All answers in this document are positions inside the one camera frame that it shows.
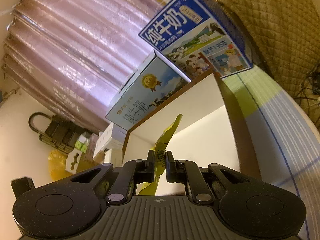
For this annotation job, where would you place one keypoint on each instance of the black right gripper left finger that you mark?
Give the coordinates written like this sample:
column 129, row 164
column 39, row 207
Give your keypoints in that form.
column 129, row 176

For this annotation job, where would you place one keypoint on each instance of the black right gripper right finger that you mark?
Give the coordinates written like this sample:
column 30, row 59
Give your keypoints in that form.
column 188, row 173

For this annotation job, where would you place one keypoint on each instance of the yellow snack packet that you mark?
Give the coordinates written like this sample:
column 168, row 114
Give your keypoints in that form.
column 149, row 189

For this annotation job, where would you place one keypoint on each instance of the white beige product box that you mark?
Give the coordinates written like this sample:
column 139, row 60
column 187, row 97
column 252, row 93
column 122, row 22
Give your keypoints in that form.
column 112, row 138

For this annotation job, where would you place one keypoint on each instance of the brown cardboard storage box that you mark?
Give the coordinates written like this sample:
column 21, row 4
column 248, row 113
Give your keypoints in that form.
column 212, row 129

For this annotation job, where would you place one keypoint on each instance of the light blue milk carton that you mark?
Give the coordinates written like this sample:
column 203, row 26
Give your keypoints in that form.
column 155, row 80

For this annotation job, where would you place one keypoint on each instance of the checkered tablecloth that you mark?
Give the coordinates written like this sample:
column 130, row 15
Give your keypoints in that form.
column 285, row 140

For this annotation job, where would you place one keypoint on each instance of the dark blue milk carton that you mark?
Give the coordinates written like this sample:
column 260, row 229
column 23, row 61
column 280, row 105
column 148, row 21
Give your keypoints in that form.
column 196, row 35

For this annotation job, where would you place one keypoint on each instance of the pink curtain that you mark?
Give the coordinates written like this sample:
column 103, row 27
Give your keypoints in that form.
column 74, row 56

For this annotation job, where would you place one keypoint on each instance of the beige quilted chair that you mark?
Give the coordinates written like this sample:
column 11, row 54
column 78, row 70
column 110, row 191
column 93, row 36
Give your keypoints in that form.
column 286, row 32

